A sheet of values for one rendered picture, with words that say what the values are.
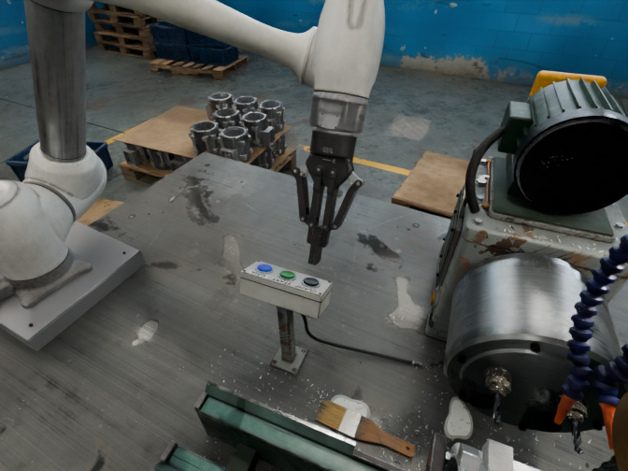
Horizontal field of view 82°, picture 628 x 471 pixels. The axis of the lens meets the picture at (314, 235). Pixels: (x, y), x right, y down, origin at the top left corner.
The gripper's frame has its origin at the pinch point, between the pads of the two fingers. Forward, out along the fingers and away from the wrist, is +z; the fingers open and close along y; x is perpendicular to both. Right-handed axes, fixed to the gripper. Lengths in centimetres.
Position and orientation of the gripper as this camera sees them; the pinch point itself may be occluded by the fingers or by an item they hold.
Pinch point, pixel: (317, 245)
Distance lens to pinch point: 66.4
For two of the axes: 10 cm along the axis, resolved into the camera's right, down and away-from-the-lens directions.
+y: 9.3, 2.4, -2.8
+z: -1.5, 9.4, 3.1
